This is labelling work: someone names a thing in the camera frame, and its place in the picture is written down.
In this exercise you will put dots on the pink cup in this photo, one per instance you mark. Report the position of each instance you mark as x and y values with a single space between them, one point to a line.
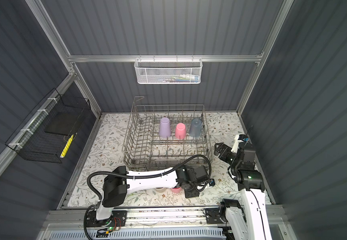
176 190
180 131

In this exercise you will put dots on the white mesh wall basket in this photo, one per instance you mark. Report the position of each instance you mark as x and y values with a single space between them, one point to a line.
150 73

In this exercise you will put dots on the light purple cup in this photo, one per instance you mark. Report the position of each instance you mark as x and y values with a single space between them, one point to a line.
165 128

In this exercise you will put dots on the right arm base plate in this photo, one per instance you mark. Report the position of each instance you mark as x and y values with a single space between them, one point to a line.
214 216

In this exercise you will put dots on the grey wire dish rack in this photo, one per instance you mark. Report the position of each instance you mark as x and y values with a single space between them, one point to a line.
145 150

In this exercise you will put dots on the blue transparent cup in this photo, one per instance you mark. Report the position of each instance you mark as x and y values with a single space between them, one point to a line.
195 128

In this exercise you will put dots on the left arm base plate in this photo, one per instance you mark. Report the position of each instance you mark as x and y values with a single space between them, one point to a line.
117 219

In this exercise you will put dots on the white ventilated front panel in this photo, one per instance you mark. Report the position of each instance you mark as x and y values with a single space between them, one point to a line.
203 233

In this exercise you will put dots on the yellow brush in basket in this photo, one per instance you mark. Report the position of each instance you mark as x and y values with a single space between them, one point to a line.
66 147

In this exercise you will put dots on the floral table mat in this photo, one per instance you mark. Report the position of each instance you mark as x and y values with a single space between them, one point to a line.
106 154

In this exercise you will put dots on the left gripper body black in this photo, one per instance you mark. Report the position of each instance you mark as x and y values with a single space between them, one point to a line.
192 192

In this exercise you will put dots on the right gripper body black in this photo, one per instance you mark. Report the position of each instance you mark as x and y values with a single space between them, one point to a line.
228 156

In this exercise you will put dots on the beige cup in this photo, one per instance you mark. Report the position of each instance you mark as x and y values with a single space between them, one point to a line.
161 189

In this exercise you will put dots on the items in white basket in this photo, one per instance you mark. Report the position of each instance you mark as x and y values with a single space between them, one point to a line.
186 78

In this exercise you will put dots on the black wire wall basket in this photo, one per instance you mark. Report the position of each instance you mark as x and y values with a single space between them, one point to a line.
44 136

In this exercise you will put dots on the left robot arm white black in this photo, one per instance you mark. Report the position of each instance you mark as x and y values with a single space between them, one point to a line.
120 183

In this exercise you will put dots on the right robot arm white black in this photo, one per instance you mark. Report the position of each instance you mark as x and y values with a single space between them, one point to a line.
248 221

